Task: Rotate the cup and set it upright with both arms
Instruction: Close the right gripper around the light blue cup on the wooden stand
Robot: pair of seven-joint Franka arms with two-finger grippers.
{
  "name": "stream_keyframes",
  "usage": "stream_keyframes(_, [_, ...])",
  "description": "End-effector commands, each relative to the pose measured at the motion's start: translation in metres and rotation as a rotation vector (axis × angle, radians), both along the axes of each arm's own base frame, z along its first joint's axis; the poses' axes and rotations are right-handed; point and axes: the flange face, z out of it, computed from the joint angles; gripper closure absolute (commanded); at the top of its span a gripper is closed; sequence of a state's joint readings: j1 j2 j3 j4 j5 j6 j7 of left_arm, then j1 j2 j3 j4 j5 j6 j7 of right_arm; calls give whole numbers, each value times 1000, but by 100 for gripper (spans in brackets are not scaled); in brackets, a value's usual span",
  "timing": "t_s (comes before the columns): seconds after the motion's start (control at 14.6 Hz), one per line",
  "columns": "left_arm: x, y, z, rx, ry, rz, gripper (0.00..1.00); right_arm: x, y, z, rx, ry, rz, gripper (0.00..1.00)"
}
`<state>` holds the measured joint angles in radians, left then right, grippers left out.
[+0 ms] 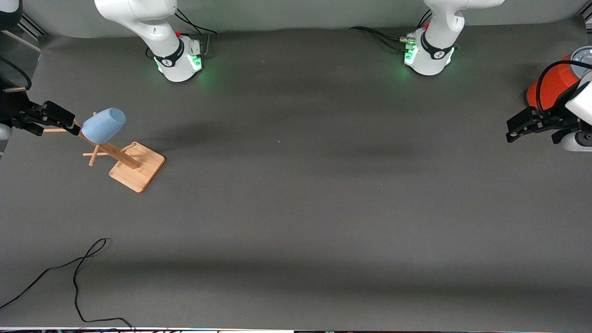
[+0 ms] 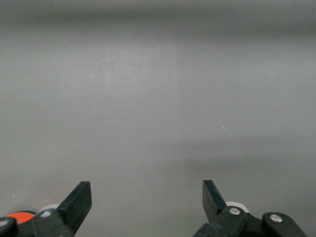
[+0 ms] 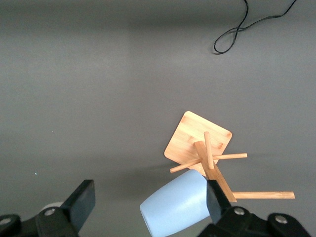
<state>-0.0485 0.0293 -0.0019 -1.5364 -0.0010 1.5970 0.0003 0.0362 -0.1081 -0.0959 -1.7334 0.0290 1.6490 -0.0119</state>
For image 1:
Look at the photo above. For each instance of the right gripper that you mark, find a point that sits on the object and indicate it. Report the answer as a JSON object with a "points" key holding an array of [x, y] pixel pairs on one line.
{"points": [[14, 112]]}

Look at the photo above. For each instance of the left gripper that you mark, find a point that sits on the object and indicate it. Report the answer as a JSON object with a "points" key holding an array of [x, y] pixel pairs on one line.
{"points": [[560, 121]]}

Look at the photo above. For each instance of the light blue cup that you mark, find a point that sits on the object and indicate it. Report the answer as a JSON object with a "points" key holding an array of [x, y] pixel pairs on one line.
{"points": [[104, 126]]}

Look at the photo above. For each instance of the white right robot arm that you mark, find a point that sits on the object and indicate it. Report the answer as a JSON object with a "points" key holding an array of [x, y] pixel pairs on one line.
{"points": [[152, 27]]}

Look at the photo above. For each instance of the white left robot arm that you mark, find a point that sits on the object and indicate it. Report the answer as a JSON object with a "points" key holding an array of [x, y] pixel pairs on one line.
{"points": [[434, 27]]}

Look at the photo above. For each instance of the wooden cup rack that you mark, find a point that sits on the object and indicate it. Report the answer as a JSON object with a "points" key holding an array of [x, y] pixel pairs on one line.
{"points": [[138, 169]]}

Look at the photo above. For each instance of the dark grey table mat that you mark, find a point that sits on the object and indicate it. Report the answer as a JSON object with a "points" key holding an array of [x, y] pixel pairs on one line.
{"points": [[323, 208]]}

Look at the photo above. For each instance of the aluminium frame rail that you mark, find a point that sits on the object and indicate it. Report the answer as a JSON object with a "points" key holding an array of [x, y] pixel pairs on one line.
{"points": [[33, 25]]}

